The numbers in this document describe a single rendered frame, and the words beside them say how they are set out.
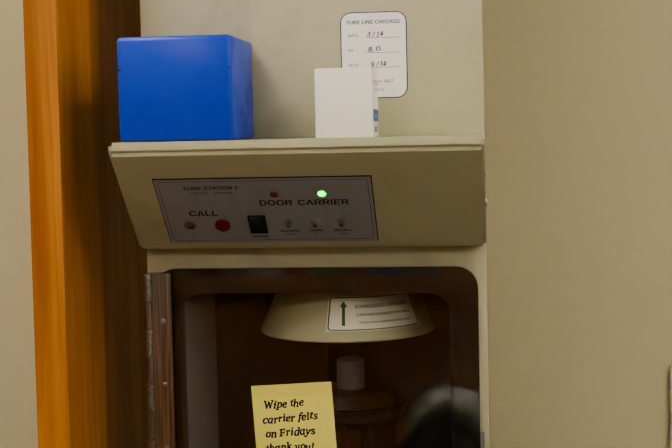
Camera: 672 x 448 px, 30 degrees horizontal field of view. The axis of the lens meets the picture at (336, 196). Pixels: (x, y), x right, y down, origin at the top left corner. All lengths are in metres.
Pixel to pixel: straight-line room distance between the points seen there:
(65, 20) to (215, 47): 0.15
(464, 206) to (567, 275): 0.52
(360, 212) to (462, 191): 0.09
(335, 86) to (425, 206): 0.13
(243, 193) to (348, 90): 0.13
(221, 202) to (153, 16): 0.20
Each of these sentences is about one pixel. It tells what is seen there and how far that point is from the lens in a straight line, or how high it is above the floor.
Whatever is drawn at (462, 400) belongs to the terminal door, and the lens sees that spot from 1.17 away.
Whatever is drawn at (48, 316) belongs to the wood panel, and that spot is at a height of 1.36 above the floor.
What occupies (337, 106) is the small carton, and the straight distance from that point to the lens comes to 1.08.
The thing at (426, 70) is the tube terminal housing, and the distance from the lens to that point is 1.16.
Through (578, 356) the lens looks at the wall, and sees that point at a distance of 1.62.
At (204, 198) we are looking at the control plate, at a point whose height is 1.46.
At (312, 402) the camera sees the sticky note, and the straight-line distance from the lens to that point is 1.18.
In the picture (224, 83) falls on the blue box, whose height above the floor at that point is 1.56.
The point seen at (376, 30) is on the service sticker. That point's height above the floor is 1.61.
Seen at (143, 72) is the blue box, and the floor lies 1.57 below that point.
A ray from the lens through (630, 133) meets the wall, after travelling 1.60.
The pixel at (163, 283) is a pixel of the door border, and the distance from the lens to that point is 1.19.
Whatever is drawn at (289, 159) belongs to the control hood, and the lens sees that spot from 1.06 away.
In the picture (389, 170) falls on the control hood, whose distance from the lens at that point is 1.06.
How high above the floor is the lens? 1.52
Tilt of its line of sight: 3 degrees down
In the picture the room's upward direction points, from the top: 1 degrees counter-clockwise
